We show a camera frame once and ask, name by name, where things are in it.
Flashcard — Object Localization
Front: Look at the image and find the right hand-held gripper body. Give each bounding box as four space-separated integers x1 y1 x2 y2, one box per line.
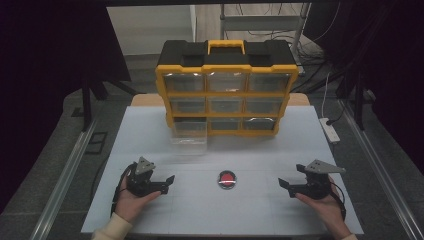
295 158 347 201

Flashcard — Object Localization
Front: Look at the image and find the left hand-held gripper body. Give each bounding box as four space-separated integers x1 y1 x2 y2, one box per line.
126 156 168 198

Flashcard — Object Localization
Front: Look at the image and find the clear plastic drawer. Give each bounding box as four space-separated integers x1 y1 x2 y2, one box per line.
170 120 209 156

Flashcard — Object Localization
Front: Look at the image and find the red round black-rimmed case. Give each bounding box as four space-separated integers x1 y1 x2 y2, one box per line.
217 169 238 191

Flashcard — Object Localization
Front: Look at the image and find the person's left hand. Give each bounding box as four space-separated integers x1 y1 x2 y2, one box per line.
114 175 163 225

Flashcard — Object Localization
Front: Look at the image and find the person's right hand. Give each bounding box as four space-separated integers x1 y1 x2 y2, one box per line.
294 176 349 235

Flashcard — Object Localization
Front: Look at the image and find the white table cover sheet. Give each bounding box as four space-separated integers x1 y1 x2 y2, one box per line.
80 105 365 236

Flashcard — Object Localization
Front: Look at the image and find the white power strip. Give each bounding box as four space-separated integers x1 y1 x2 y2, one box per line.
318 116 341 145

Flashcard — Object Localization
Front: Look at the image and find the wooden table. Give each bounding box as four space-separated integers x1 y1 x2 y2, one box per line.
130 92 311 108

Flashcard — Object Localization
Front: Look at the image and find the black stand leg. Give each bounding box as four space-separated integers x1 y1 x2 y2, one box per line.
80 75 112 132

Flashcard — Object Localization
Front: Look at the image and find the yellow black drawer organizer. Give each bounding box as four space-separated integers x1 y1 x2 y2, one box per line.
155 39 300 138

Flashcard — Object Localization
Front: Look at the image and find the dark curtain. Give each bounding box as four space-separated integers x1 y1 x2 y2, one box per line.
304 0 424 168
0 0 132 214

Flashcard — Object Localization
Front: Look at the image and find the metal shelf stand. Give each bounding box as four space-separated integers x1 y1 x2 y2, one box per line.
219 2 312 52

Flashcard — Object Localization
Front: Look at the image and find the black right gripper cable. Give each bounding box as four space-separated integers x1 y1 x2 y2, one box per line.
328 180 348 222

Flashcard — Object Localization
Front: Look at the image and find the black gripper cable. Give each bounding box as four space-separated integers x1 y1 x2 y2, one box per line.
110 162 138 218
328 180 348 222

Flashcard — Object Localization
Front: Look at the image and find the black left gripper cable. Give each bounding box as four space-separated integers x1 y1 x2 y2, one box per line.
110 162 138 218

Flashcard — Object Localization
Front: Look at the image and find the black floor frame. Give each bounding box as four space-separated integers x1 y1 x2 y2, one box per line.
84 131 109 156

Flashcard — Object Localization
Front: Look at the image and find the metal floor rail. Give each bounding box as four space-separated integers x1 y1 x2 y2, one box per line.
29 119 98 240
337 99 424 240

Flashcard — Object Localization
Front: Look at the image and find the black plug with cable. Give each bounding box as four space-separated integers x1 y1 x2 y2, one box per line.
325 98 348 127

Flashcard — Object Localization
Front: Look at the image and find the white cable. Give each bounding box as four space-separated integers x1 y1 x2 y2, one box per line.
320 71 332 120

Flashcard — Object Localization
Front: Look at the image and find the tangle of black floor cables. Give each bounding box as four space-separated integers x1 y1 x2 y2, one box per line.
290 31 338 95

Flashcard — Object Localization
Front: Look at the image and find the white wall panel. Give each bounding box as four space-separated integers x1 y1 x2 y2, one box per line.
106 4 197 57

